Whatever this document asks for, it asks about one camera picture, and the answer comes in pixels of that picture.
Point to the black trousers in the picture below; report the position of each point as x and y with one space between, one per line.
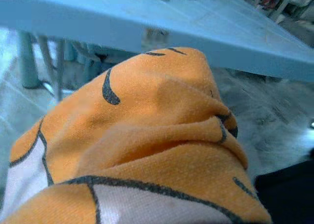
289 197

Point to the pale plastic folding table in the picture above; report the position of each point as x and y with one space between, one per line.
171 20

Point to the orange and white garment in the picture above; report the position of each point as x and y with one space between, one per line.
147 111

